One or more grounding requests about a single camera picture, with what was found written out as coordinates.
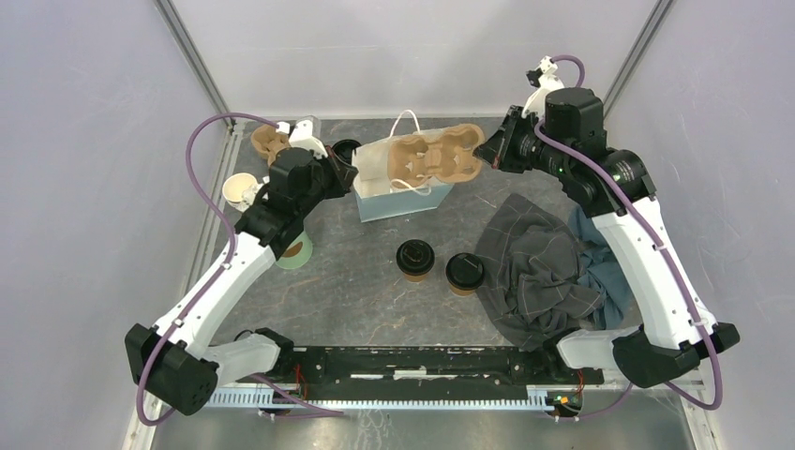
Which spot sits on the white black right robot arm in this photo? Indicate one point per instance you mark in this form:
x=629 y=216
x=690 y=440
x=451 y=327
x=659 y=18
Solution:
x=567 y=139

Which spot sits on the stack of black lids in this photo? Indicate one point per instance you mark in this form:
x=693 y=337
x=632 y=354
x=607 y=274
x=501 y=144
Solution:
x=344 y=150

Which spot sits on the light blue paper bag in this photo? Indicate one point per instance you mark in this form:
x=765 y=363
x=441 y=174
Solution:
x=377 y=195

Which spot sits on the brown paper coffee cup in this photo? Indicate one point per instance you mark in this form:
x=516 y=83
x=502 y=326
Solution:
x=462 y=291

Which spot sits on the teal blue cloth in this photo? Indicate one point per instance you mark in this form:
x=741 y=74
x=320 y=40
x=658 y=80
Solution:
x=601 y=272

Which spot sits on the green cup holder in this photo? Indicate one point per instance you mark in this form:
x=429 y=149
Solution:
x=297 y=254

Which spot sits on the dark grey checked cloth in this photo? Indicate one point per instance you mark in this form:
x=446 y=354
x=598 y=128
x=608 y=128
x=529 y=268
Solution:
x=532 y=266

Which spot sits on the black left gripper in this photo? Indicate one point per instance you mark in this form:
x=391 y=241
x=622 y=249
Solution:
x=344 y=176

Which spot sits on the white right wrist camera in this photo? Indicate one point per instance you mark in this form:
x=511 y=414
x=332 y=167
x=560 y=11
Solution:
x=544 y=81

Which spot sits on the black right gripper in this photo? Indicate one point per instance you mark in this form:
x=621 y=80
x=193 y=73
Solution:
x=492 y=149

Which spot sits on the single brown pulp carrier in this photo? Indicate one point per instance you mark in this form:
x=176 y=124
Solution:
x=445 y=154

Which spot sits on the black plastic cup lid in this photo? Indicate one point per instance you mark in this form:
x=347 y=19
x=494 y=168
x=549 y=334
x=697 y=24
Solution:
x=465 y=269

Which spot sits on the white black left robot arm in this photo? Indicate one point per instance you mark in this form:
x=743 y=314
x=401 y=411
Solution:
x=173 y=359

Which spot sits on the brown pulp cup carriers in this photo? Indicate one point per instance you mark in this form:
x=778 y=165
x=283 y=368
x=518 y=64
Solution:
x=268 y=143

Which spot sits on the white slotted cable duct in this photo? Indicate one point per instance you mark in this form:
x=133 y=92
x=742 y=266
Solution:
x=261 y=397

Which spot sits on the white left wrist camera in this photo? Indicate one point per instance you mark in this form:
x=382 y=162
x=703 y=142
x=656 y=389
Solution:
x=304 y=133

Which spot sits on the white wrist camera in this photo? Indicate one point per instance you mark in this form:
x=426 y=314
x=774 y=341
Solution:
x=544 y=81
x=304 y=133

